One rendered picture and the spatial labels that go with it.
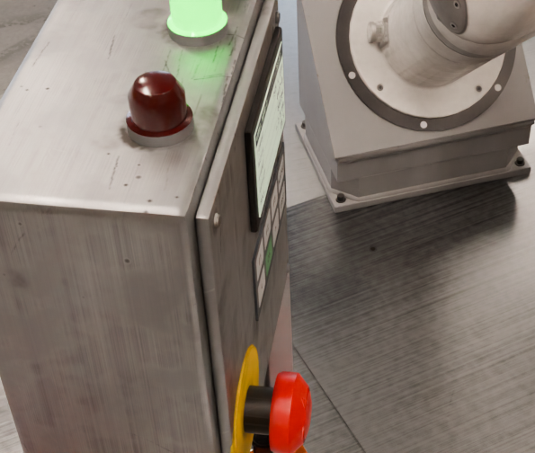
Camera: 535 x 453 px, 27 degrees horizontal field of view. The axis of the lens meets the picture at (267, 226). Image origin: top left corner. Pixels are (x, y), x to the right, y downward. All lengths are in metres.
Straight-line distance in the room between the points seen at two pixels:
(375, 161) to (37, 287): 0.93
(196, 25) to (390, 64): 0.86
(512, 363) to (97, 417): 0.77
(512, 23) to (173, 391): 0.57
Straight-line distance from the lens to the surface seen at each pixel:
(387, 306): 1.26
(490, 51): 1.16
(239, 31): 0.50
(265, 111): 0.49
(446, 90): 1.35
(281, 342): 0.68
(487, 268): 1.31
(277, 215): 0.57
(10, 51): 3.31
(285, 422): 0.51
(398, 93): 1.34
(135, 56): 0.49
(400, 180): 1.38
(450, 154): 1.38
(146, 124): 0.43
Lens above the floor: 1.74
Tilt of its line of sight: 42 degrees down
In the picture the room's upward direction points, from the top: 3 degrees counter-clockwise
